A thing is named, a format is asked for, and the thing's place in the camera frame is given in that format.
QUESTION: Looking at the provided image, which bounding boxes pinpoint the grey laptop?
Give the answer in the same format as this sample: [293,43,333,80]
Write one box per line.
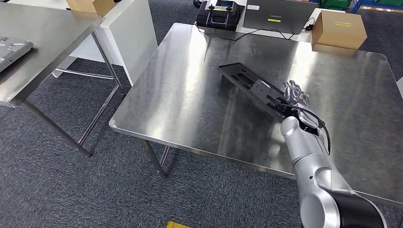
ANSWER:
[242,0,318,35]

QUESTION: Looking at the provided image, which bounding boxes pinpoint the black device case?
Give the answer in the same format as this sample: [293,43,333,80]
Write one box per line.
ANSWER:
[194,0,246,31]

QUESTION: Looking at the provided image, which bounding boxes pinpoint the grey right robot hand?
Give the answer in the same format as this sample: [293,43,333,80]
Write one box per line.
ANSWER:
[282,80,311,108]

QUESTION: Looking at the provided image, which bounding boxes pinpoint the green plastic crate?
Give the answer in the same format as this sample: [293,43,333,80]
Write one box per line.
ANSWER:
[318,0,353,10]

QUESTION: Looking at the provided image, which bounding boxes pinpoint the cardboard box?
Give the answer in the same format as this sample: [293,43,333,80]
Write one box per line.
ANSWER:
[311,10,368,51]

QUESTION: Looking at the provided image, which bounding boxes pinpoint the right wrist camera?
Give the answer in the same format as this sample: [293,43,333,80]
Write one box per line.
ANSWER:
[250,78,293,117]

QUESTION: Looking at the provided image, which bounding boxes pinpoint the white cabinet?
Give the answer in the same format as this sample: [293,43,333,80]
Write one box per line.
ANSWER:
[52,0,159,86]

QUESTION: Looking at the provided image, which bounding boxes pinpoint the black plastic plate bracket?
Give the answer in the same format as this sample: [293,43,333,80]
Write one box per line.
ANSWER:
[218,62,298,124]

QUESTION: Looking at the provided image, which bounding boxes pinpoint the steel table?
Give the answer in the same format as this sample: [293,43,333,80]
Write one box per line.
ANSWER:
[0,2,125,158]

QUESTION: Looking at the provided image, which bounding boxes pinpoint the black laptop cable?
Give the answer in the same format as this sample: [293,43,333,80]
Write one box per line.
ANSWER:
[194,17,316,41]

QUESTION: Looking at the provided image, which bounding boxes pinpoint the large steel workbench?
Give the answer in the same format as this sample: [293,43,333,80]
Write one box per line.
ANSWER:
[108,22,403,207]

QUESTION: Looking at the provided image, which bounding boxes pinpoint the grey metal panel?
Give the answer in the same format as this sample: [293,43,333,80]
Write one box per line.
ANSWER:
[0,35,34,73]

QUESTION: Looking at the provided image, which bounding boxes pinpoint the black camera cable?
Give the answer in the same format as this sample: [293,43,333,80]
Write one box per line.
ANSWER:
[267,95,332,155]

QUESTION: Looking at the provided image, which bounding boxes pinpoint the blue yellow-edged platform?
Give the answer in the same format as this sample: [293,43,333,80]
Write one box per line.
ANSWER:
[350,0,403,14]

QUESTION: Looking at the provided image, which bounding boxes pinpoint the tan box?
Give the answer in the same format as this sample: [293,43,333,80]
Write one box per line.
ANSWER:
[65,0,115,17]

